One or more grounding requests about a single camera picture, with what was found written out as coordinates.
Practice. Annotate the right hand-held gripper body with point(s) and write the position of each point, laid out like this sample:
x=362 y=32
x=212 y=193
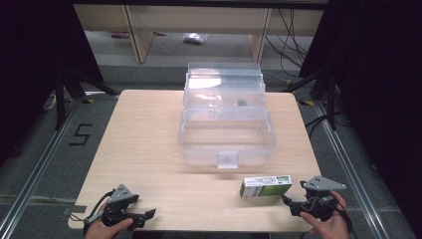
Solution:
x=322 y=186

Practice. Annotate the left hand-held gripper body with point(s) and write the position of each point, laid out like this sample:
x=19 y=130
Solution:
x=122 y=195

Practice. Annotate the green and white carton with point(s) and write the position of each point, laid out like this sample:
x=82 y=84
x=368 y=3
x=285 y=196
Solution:
x=265 y=187

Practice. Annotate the clear plastic storage box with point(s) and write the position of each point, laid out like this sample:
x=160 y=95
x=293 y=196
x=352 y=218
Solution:
x=227 y=132

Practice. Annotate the person's left hand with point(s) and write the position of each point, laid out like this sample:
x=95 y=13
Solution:
x=101 y=230

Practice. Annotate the person's right hand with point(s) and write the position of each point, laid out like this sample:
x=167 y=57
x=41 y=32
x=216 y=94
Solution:
x=326 y=229

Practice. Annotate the black metal stand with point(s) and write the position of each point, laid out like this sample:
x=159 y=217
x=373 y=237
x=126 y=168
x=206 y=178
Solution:
x=66 y=93
x=326 y=93

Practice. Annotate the dark curtain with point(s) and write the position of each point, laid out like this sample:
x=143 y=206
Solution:
x=375 y=83
x=36 y=66

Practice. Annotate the crumpled clear plastic bag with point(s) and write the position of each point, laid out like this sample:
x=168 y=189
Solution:
x=195 y=38

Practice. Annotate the beige wooden shelf unit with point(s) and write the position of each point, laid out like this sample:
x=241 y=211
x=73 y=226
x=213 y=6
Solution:
x=199 y=20

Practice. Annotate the aluminium floor rail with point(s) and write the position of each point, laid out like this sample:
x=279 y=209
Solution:
x=40 y=162
x=351 y=172

